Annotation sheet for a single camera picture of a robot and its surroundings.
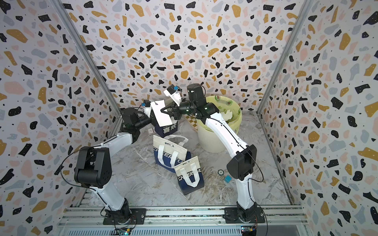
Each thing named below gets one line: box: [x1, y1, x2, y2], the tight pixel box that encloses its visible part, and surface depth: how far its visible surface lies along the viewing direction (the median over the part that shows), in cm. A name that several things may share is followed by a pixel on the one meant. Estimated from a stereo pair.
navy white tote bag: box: [152, 134, 192, 174], surface depth 75 cm
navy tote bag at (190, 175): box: [174, 155, 205, 196], surface depth 73 cm
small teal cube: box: [224, 175, 232, 184], surface depth 87 cm
